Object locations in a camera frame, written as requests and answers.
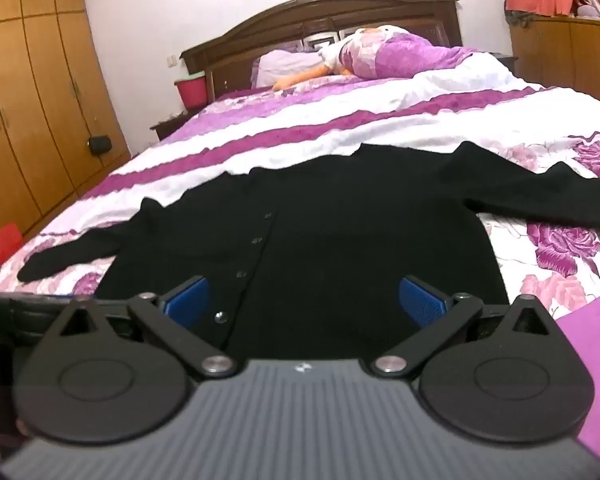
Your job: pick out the lilac pillow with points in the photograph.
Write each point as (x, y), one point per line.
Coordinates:
(285, 66)

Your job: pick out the wooden cabinet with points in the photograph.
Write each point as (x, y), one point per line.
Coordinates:
(565, 55)

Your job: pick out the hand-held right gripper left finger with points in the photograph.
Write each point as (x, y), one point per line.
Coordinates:
(187, 294)

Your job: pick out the white and orange plush toy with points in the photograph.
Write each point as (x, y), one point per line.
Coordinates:
(330, 62)

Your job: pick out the red plastic stool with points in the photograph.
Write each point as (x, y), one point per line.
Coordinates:
(2, 242)

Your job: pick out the purple floral bedspread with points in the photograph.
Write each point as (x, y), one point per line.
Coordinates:
(380, 105)

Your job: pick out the dark wooden headboard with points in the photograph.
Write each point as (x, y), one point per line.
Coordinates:
(330, 20)

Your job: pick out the red bucket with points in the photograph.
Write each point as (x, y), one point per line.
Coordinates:
(192, 91)

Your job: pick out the wooden wardrobe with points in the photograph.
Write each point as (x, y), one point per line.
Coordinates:
(35, 95)

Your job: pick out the plain purple cloth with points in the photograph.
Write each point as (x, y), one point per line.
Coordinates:
(597, 360)

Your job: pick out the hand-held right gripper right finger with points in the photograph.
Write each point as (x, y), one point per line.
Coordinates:
(422, 301)

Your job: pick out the small black box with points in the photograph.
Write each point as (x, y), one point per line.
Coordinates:
(100, 145)

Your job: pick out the pink floral pillow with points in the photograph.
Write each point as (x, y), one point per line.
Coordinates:
(405, 55)

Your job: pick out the dark wooden nightstand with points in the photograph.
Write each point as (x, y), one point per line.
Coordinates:
(172, 122)

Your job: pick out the black buttoned cardigan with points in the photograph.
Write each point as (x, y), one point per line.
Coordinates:
(340, 240)

